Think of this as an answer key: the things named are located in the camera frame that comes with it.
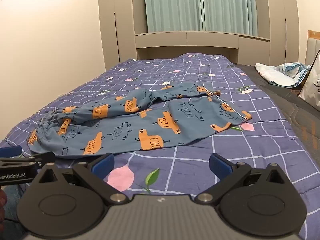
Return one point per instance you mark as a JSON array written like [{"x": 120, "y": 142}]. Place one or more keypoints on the wooden padded headboard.
[{"x": 313, "y": 47}]

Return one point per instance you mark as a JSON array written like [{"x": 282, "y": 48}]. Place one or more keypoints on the white and blue cloth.
[{"x": 277, "y": 75}]

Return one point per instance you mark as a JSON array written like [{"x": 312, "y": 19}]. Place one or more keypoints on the beige built-in wardrobe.
[{"x": 110, "y": 30}]

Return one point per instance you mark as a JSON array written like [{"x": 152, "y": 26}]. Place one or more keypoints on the teal curtain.
[
  {"x": 230, "y": 7},
  {"x": 172, "y": 5}
]

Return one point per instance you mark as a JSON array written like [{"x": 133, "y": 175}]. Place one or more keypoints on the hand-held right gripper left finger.
[{"x": 103, "y": 165}]

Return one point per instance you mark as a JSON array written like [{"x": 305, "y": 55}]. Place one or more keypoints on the person's leg in blue jeans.
[{"x": 13, "y": 205}]

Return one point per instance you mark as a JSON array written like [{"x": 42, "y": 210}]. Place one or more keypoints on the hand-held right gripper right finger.
[{"x": 220, "y": 165}]

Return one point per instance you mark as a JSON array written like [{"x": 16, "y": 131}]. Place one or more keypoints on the purple checked flower blanket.
[{"x": 200, "y": 80}]

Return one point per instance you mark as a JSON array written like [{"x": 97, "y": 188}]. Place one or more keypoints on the blue pants with orange cars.
[{"x": 150, "y": 125}]

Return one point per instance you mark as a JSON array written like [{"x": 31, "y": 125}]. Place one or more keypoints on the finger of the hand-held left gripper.
[
  {"x": 10, "y": 152},
  {"x": 37, "y": 160}
]

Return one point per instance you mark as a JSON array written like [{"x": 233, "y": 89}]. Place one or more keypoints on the white plastic bag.
[{"x": 311, "y": 87}]

